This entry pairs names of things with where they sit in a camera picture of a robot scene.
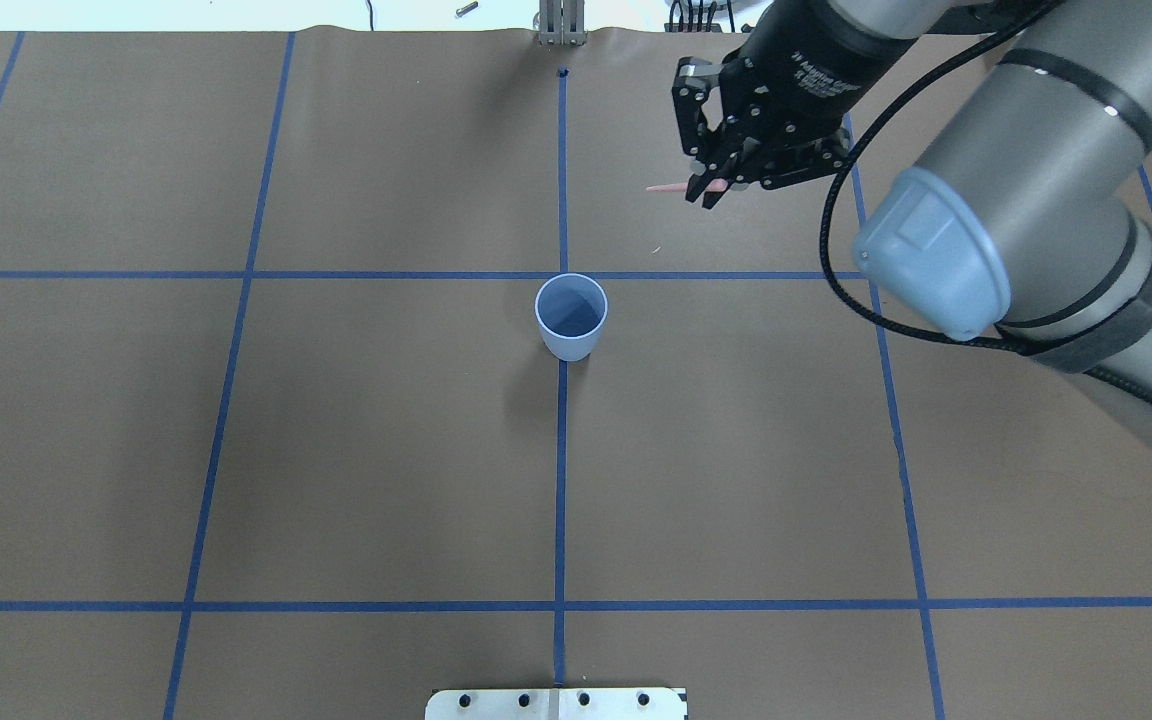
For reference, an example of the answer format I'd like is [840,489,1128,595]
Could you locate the pink chopstick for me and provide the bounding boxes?
[645,179,730,194]

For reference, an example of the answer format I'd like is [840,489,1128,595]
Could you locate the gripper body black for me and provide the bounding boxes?
[672,20,922,190]

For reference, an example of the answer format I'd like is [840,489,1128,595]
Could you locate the light blue plastic cup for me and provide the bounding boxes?
[532,273,611,363]

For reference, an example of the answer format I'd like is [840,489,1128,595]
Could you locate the black camera cable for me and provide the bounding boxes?
[818,0,1067,353]

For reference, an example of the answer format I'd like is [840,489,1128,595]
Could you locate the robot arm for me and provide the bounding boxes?
[669,1,1152,448]

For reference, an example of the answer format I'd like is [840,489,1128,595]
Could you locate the aluminium frame post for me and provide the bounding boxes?
[535,0,588,47]

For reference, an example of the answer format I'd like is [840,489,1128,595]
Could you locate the white pedestal column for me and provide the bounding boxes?
[424,687,690,719]

